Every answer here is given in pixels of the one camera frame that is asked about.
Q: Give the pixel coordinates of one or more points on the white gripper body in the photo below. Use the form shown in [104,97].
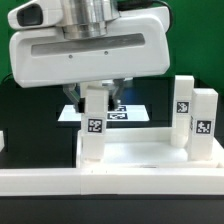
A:
[135,46]

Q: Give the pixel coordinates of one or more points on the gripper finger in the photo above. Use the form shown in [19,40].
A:
[78,102]
[115,93]

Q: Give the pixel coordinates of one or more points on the white desk top tray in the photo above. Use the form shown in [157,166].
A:
[146,148]

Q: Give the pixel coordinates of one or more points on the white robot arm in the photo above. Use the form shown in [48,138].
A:
[86,19]

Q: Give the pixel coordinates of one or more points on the white marker base plate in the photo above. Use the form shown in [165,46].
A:
[128,113]

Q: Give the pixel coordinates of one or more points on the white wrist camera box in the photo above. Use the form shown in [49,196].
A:
[36,14]

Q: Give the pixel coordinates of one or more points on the white left obstacle wall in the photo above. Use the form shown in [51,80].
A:
[2,144]

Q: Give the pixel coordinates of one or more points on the white obstacle wall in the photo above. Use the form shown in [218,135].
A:
[2,144]
[136,181]

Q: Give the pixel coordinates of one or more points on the white front obstacle wall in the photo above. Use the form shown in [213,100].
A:
[136,181]

